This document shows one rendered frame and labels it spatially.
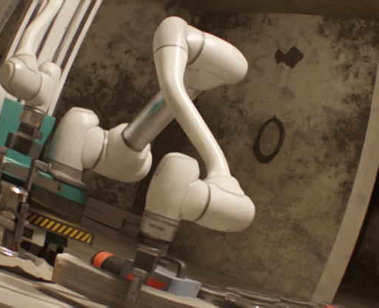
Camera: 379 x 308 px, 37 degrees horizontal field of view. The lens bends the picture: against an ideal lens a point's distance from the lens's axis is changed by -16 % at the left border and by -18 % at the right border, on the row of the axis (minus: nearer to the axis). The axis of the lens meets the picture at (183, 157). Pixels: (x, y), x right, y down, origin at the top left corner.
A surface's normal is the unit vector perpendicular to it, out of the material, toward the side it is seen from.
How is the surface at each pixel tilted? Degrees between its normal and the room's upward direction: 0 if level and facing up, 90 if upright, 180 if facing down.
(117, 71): 89
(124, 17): 90
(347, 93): 90
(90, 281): 90
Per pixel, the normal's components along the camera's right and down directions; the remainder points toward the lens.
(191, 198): 0.49, 0.15
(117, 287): -0.07, -0.10
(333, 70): -0.74, -0.29
